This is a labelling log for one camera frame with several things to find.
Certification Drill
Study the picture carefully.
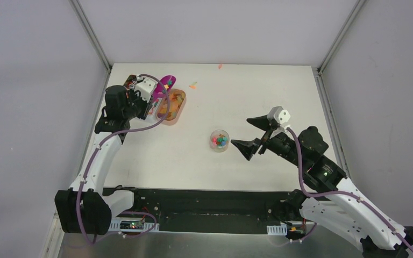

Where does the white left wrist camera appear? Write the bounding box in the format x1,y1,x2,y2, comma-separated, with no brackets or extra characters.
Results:
134,76,157,103

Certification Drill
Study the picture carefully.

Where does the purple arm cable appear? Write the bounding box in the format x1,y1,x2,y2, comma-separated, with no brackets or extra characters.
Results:
76,74,172,246
286,127,413,258

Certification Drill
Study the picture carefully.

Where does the clear plastic jar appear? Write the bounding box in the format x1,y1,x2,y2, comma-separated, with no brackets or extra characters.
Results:
209,130,230,153

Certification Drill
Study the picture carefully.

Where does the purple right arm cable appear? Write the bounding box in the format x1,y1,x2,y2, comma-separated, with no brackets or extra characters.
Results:
286,127,413,258

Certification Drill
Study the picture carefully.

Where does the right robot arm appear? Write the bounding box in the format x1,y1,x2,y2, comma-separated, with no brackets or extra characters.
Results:
231,116,413,257

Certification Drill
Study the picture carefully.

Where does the magenta plastic scoop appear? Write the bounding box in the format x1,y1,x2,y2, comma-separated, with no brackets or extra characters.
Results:
152,75,176,102

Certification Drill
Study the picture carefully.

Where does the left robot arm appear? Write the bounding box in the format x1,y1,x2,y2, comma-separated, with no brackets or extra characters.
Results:
54,82,156,235

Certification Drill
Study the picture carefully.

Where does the left aluminium frame post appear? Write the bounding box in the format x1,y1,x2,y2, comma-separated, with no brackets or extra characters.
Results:
69,0,113,74

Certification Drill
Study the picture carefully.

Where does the right white cable duct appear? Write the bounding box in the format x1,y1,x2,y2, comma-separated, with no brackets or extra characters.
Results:
266,224,288,236

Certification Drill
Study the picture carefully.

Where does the white cable duct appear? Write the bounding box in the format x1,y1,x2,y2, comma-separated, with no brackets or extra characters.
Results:
108,219,160,233
266,224,288,236

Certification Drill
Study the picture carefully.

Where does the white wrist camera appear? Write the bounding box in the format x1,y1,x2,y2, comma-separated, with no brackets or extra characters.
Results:
267,106,291,135
134,76,157,103

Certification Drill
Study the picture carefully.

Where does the right aluminium frame post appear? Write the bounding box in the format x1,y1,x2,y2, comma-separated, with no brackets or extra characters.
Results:
317,0,368,75

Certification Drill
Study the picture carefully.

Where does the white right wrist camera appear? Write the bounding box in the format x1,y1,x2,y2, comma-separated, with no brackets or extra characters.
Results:
267,106,291,135

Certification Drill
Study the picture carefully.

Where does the spilled orange green gummy candy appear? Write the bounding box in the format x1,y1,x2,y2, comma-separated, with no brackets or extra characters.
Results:
189,82,197,89

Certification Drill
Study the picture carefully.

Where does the yellow lollipop box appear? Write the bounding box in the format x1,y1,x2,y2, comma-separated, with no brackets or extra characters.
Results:
123,75,138,90

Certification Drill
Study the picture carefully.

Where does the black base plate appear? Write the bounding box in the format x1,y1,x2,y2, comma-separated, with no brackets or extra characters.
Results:
101,187,336,236

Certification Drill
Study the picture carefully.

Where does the left white cable duct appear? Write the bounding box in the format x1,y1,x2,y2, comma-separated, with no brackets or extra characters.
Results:
108,219,160,233

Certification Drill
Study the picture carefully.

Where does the aluminium frame post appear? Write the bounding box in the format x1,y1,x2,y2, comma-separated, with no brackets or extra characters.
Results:
69,0,113,74
317,0,368,75

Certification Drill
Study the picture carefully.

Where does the white star candy box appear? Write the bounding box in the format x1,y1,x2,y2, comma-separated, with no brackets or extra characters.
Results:
144,99,160,124

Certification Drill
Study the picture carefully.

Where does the pink gummy candy box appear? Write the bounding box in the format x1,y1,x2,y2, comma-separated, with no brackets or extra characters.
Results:
156,89,186,125

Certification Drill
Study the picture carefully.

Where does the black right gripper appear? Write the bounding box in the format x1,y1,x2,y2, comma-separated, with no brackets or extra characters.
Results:
231,114,306,169

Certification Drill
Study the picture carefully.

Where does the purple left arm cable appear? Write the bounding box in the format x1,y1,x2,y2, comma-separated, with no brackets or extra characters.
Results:
76,74,172,246

